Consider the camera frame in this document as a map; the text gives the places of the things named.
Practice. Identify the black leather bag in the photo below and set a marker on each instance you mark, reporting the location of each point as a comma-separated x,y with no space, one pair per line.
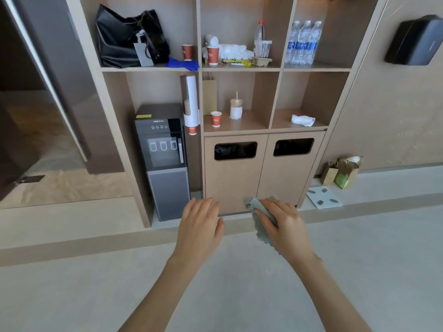
121,37

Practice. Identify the black water dispenser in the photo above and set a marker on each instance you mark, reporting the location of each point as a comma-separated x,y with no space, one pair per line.
162,162

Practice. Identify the red paper cup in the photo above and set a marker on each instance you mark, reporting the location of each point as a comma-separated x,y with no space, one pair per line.
192,130
213,55
216,119
187,52

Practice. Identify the dark door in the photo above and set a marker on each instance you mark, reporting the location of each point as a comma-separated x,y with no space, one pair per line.
52,82

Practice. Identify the white bathroom scale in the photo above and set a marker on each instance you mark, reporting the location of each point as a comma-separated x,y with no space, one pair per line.
324,198

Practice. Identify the person's left middle finger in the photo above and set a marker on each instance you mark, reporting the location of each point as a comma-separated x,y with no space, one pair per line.
205,207

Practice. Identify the small brown paper bag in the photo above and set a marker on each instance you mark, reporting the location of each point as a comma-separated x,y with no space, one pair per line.
328,173

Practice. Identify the white plastic bag pile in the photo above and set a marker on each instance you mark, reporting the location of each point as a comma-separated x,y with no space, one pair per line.
232,50

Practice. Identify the clear bottle with red cap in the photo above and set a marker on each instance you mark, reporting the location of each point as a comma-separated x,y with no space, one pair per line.
258,34

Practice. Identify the wooden shelf unit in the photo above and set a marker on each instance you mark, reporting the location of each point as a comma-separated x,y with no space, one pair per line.
263,86

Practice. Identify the person's left thumb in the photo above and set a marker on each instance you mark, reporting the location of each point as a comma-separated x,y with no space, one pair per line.
220,227

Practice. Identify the black wall dispenser box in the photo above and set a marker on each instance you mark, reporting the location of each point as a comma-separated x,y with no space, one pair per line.
415,39

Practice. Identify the clear plastic cup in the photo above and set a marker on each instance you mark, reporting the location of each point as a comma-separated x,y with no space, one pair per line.
265,49

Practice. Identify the crumpled white tissue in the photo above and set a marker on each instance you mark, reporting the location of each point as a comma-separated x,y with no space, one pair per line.
303,120

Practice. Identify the person's right hand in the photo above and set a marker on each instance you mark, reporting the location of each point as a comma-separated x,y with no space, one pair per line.
287,231

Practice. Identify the grey cleaning cloth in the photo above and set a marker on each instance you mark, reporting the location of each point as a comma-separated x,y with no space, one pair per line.
261,231

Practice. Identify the person's left hand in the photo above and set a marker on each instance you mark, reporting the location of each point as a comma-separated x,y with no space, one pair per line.
197,231

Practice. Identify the person's left little finger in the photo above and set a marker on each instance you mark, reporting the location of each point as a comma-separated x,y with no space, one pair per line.
187,211

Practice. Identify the white cup dispenser tube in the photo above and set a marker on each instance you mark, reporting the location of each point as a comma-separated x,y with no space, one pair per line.
191,100

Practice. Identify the person's right thumb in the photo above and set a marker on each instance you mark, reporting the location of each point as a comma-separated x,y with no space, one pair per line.
265,220

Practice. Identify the person's left forearm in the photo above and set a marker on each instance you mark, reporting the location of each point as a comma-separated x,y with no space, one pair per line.
166,293

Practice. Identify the wooden cabinet door with opening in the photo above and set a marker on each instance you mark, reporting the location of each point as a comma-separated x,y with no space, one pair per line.
233,176
290,169

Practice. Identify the person's right forearm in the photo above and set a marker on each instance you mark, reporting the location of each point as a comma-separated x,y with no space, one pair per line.
328,293

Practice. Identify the blue cloth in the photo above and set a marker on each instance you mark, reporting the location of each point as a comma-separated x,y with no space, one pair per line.
183,64

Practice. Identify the grey bag tag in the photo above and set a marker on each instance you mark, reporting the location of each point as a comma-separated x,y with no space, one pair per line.
143,53

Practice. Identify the metal door stop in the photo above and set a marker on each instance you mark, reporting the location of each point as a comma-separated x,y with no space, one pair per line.
29,179

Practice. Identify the blue label water bottle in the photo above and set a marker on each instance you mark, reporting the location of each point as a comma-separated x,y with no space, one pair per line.
314,41
293,41
302,43

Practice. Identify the iced coffee cup with straw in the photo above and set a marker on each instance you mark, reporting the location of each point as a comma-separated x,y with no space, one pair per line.
236,108

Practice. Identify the yellow packet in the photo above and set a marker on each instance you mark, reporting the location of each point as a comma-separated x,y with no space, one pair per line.
239,61

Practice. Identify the brown and green paper bag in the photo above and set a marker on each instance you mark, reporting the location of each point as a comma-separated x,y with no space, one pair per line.
347,172

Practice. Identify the cardboard cup carrier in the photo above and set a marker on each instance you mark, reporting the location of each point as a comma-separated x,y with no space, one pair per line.
262,61

